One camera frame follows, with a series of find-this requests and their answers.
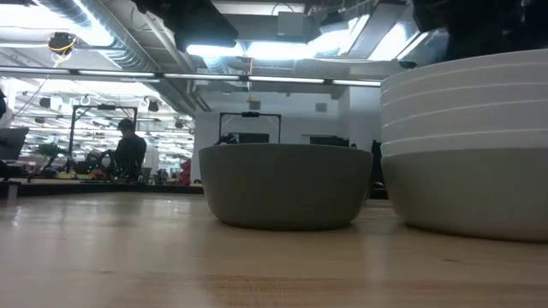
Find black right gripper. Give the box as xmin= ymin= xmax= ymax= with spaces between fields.
xmin=412 ymin=0 xmax=493 ymax=62

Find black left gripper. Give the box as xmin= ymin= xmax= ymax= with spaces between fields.
xmin=164 ymin=0 xmax=240 ymax=53

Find light grey bowl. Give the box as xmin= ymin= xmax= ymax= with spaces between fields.
xmin=379 ymin=146 xmax=548 ymax=244

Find dark grey bowl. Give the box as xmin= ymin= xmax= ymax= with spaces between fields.
xmin=198 ymin=142 xmax=375 ymax=232

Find long ceiling light bar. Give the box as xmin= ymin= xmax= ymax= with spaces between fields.
xmin=0 ymin=65 xmax=383 ymax=89

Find grey ceiling box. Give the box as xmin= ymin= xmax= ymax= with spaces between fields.
xmin=276 ymin=10 xmax=307 ymax=38

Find black monitor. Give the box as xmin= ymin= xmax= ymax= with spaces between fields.
xmin=0 ymin=126 xmax=31 ymax=162
xmin=307 ymin=134 xmax=351 ymax=149
xmin=237 ymin=132 xmax=271 ymax=145

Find person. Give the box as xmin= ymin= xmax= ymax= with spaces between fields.
xmin=111 ymin=118 xmax=148 ymax=184

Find black panels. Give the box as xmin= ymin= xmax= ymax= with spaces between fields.
xmin=370 ymin=139 xmax=389 ymax=201

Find green potted plant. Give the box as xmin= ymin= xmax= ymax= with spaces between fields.
xmin=37 ymin=143 xmax=62 ymax=175

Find black frame stand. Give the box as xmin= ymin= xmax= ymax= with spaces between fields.
xmin=217 ymin=110 xmax=283 ymax=145

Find yellow cable reel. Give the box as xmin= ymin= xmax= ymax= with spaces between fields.
xmin=46 ymin=31 xmax=79 ymax=56

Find black camera rig frame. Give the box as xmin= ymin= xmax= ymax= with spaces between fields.
xmin=68 ymin=104 xmax=139 ymax=175

